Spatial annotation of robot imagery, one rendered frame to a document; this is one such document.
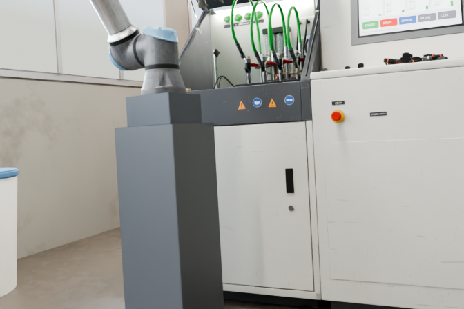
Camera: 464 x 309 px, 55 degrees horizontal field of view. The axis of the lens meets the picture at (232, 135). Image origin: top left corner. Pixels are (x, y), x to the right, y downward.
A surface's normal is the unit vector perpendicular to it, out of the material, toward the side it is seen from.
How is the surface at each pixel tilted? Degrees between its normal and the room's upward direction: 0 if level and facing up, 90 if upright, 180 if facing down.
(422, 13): 76
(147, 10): 90
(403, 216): 90
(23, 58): 90
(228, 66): 90
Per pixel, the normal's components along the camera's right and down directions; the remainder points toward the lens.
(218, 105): -0.37, 0.04
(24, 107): 0.87, -0.04
